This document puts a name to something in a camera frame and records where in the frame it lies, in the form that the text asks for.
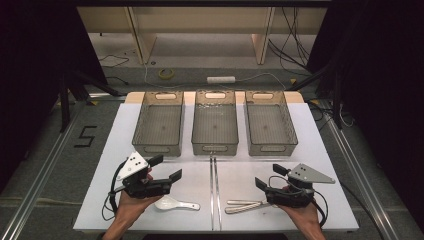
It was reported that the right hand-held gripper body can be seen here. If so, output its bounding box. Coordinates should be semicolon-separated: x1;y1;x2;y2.
265;163;336;209

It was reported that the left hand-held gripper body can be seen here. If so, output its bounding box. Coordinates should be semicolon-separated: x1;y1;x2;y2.
115;151;173;200

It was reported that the white ceramic spoon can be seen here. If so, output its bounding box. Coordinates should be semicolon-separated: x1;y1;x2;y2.
153;195;202;212

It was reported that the grey transparent plastic bin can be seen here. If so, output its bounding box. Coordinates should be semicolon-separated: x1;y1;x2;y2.
131;91;185;158
191;90;240;157
244;90;299;157

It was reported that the person's right hand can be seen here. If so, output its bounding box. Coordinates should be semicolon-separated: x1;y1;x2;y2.
278;201;324;232

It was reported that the person's left hand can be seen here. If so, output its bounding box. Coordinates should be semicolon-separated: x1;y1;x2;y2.
114;190;163;224

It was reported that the black metal stand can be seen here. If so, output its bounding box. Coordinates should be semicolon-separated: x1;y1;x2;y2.
58;66;126;133
286;61;345;130

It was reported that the yellow tape roll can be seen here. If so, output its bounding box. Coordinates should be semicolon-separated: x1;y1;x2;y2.
158;68;175;81

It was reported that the white power strip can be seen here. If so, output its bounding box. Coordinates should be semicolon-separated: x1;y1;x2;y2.
206;75;237;85

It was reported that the dark curtain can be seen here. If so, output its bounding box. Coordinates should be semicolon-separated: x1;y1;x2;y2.
306;0;424;231
0;0;108;194

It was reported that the beige wooden shelf unit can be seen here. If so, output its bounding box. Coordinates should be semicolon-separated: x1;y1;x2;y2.
77;6;328;66

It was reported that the left hand-held gripper black cable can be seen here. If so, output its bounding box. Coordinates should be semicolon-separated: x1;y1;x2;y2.
101;162;127;222

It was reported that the hand-held gripper black cable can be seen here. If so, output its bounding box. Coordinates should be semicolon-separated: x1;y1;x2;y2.
312;189;330;229
101;162;127;222

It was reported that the right hand-held gripper black cable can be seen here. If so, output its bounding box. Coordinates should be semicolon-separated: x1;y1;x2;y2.
312;189;330;229

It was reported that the aluminium floor rail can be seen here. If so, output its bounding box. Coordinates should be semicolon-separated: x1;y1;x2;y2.
0;99;86;240
319;99;401;240

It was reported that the black floor cable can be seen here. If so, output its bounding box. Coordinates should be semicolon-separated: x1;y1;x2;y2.
339;181;385;240

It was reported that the thin black cable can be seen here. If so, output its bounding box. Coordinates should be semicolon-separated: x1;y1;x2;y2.
106;76;130;87
98;53;131;69

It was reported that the bundle of black cables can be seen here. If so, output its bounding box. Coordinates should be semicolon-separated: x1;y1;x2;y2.
267;7;313;76

